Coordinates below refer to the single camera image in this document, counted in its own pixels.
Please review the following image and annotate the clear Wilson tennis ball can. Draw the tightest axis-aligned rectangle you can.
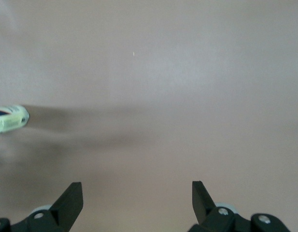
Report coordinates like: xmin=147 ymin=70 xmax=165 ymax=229
xmin=0 ymin=104 xmax=30 ymax=136

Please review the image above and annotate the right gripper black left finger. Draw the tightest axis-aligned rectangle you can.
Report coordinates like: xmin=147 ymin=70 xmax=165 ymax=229
xmin=0 ymin=182 xmax=84 ymax=232

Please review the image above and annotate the brown table cover sheet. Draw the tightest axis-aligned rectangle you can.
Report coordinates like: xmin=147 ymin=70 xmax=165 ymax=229
xmin=0 ymin=0 xmax=298 ymax=232

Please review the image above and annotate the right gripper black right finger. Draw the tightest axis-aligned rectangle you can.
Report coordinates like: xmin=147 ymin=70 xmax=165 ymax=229
xmin=188 ymin=180 xmax=292 ymax=232

